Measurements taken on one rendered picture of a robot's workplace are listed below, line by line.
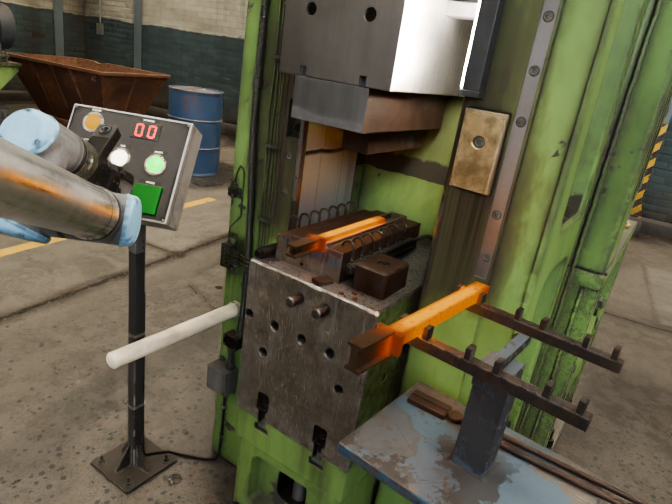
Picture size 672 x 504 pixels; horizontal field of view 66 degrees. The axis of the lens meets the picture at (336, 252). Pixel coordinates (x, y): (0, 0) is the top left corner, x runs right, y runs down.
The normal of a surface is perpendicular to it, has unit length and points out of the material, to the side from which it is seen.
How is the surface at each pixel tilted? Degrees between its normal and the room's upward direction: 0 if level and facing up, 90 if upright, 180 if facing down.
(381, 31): 90
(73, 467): 0
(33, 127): 56
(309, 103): 90
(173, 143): 60
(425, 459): 0
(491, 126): 90
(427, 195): 90
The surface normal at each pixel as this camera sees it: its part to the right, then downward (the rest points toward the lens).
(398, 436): 0.14, -0.93
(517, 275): -0.56, 0.22
